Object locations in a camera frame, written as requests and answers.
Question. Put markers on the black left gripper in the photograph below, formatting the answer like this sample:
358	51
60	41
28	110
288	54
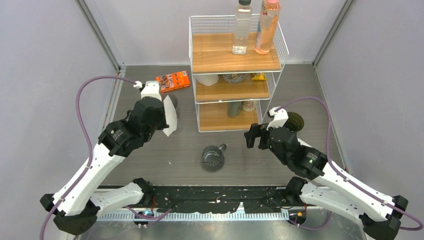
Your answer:
163	124

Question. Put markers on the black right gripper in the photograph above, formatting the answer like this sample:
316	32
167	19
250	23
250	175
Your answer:
256	130

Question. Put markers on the dark green dripper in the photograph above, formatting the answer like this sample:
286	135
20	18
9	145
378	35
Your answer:
295	122

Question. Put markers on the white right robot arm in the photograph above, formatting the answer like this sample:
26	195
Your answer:
319	181

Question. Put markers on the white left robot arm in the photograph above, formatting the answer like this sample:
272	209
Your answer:
76	207

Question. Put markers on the white printed cup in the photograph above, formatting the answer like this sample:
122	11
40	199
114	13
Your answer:
249	105

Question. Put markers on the grey metal can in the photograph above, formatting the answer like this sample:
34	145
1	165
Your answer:
234	108

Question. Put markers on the orange snack box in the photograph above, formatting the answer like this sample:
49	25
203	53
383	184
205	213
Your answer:
173	81

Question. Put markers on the smoky glass mug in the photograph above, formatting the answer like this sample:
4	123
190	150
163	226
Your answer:
212	158

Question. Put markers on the yellow snack packet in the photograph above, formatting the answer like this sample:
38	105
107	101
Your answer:
259	76

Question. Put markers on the printed ceramic bowl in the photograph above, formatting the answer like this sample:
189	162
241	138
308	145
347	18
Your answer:
234	78

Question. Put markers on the white cup on shelf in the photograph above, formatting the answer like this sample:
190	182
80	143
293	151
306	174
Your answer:
207	79

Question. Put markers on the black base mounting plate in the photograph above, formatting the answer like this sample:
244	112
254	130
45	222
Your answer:
219	199

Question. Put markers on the clear water bottle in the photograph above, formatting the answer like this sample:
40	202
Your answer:
242	27

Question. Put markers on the pink drink bottle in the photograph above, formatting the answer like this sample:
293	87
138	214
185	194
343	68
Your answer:
267	24

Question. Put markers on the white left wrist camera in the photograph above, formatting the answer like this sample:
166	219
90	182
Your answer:
149	89

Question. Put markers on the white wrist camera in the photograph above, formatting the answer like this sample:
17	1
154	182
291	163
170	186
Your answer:
278	116
149	89

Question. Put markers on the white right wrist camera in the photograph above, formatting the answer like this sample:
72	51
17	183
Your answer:
278	116

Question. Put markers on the white wire wooden shelf rack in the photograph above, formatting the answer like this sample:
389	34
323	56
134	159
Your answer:
210	52

